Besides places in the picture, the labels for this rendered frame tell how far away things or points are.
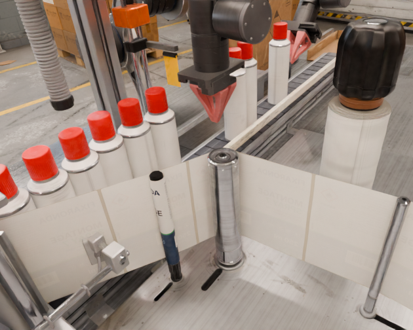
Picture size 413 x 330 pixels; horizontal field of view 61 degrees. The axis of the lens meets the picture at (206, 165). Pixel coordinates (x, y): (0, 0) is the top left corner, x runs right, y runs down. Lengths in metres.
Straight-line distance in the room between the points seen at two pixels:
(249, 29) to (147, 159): 0.25
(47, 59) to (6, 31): 5.49
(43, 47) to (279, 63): 0.56
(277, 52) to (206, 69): 0.38
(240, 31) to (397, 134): 0.60
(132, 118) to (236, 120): 0.29
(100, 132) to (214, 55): 0.20
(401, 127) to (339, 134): 0.49
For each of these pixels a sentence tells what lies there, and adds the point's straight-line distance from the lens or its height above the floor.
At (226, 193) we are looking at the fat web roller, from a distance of 0.43.
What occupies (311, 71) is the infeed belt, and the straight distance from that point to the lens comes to 1.20.
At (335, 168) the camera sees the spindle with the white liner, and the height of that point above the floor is 0.97.
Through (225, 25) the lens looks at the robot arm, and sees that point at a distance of 0.49.
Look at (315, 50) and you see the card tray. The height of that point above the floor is 0.85.
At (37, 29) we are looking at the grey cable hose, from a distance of 0.56.
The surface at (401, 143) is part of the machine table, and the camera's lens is 0.95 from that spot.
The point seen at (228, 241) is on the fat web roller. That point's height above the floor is 0.94.
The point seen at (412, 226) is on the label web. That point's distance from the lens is 0.40.
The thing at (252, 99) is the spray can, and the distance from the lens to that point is 0.80.
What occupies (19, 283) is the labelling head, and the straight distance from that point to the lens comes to 0.38.
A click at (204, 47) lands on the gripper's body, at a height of 1.15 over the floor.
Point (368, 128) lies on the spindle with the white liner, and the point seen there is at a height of 1.05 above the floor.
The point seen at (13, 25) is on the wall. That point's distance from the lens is 6.06.
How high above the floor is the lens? 1.30
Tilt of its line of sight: 35 degrees down
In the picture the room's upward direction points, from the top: 6 degrees counter-clockwise
